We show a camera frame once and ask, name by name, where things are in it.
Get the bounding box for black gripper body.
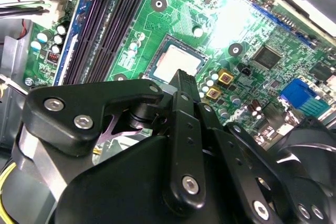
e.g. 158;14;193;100
52;134;253;224

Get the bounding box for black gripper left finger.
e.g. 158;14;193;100
22;68;207;217

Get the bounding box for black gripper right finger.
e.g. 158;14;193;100
194;102;332;224

